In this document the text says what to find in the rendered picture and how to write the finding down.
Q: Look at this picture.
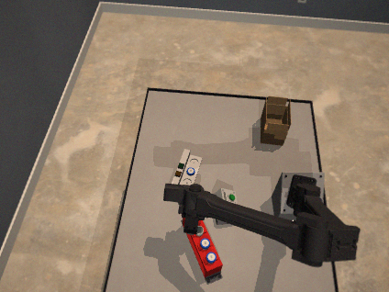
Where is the grey key housing with blue and green keys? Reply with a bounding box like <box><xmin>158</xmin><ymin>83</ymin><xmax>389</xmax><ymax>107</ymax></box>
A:
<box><xmin>214</xmin><ymin>188</ymin><xmax>238</xmax><ymax>225</ymax></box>

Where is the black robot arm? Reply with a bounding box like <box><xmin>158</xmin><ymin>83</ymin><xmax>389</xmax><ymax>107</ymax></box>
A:
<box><xmin>163</xmin><ymin>174</ymin><xmax>361</xmax><ymax>267</ymax></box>

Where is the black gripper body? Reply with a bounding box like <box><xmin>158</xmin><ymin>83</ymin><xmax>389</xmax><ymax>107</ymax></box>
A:
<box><xmin>178</xmin><ymin>205</ymin><xmax>205</xmax><ymax>219</ymax></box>

